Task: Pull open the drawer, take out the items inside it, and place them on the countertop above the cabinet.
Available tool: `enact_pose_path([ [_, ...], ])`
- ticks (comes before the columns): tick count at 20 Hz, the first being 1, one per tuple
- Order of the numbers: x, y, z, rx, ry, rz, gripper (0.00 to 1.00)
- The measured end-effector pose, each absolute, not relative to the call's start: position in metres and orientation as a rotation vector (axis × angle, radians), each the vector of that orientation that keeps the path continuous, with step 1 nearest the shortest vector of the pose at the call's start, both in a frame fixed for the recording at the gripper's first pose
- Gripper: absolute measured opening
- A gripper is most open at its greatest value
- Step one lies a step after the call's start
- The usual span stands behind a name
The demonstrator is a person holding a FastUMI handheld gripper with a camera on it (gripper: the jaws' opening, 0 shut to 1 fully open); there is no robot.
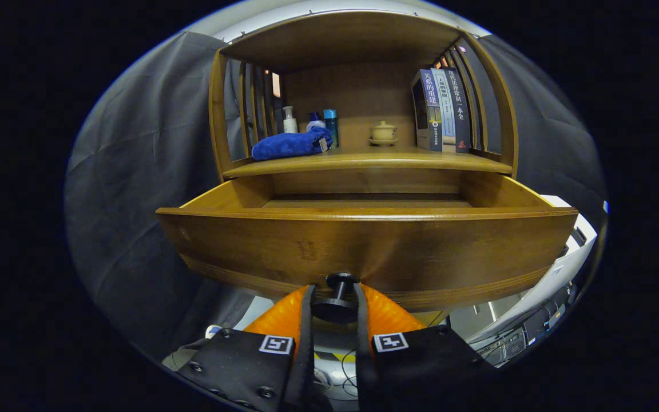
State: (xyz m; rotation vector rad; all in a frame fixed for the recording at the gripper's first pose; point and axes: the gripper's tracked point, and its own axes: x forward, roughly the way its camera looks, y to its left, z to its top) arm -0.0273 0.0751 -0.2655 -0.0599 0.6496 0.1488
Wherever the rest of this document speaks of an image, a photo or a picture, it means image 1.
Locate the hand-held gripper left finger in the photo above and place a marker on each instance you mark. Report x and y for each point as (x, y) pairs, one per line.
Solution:
(306, 343)

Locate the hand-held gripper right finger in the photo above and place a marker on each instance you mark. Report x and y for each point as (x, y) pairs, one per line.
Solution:
(361, 349)

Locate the black drawer knob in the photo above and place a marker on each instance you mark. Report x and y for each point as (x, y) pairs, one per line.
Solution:
(335, 300)

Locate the wooden drawer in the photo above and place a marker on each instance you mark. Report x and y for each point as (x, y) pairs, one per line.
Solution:
(364, 252)

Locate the wooden countertop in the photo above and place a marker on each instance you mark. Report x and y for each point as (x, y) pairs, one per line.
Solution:
(364, 161)

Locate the wooden cabinet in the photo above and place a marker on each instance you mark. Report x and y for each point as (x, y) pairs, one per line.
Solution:
(364, 40)

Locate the blue folded towel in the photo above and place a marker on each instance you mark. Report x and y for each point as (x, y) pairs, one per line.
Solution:
(289, 144)

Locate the beige saucer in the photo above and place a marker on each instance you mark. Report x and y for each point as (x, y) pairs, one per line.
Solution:
(384, 142)

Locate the white side table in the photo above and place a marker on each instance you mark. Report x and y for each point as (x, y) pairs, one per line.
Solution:
(558, 274)

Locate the beige lidded teacup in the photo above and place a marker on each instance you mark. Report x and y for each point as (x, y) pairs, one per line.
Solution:
(384, 131)

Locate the teal blue bottle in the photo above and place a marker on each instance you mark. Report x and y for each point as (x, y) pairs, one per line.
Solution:
(330, 123)

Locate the white bottle blue cap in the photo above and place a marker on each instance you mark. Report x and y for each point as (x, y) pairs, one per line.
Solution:
(314, 121)

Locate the white pump bottle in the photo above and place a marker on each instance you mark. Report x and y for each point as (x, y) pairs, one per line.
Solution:
(289, 121)

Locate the blue spine book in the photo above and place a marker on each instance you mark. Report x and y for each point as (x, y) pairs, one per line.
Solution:
(432, 109)

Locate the white spine book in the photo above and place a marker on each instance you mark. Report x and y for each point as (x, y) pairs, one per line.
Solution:
(447, 109)

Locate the black spine book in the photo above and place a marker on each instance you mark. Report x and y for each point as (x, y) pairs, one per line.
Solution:
(461, 109)

